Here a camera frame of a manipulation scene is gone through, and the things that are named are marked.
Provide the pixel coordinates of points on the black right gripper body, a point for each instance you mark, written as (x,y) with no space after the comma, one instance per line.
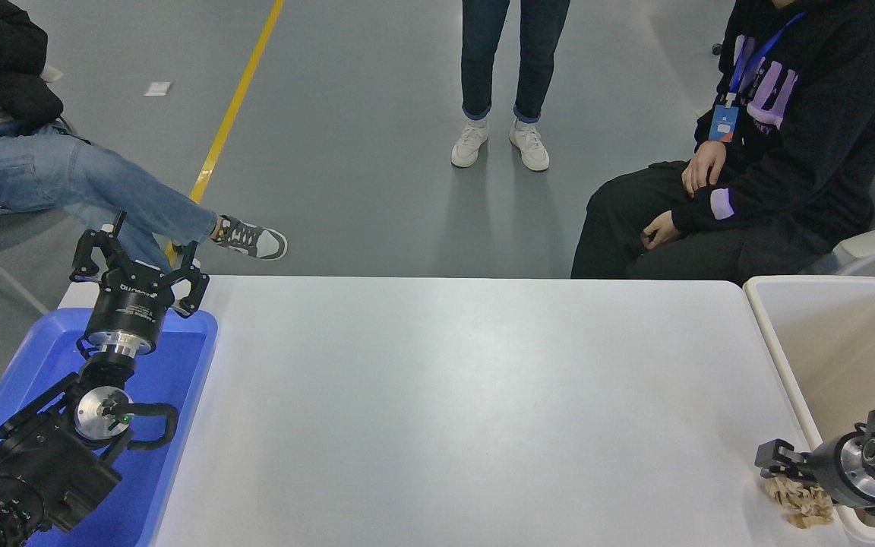
(831,471)

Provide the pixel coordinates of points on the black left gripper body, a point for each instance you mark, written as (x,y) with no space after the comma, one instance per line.
(131,308)

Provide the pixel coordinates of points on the tan paper ball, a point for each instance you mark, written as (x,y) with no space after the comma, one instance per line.
(798,501)

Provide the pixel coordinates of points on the person's left hand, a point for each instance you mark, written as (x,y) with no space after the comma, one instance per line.
(663,230)

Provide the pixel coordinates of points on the person's right hand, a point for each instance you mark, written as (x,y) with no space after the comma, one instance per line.
(703,167)

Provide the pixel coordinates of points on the blue plastic tray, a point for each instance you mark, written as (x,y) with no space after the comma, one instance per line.
(172,365)

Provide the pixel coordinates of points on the large pale plastic bin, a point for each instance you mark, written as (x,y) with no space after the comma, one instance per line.
(840,357)

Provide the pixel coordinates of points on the white paper scrap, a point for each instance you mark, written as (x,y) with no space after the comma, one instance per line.
(157,88)

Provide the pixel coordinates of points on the standing person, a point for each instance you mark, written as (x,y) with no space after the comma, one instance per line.
(483,45)

